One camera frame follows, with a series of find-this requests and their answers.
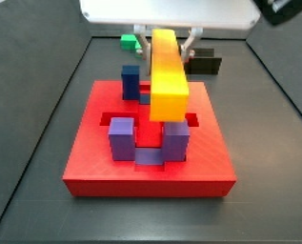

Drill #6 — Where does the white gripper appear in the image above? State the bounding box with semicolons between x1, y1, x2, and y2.
79;0;261;74

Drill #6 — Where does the yellow rectangular block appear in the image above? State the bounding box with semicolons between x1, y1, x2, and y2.
150;29;189;122

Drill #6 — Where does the red puzzle board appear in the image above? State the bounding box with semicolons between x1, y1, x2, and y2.
63;81;235;197

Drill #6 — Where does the green stepped block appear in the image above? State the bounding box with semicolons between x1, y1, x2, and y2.
121;34;142;57

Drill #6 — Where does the blue U-shaped block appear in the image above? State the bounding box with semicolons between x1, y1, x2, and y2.
122;65;151;105

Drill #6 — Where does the purple U-shaped block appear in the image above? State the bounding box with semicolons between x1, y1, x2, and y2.
108;117;190;166

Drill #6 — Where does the black angle bracket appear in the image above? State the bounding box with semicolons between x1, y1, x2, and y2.
183;48;222;75

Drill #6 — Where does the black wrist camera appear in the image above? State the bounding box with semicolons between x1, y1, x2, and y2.
253;0;302;26

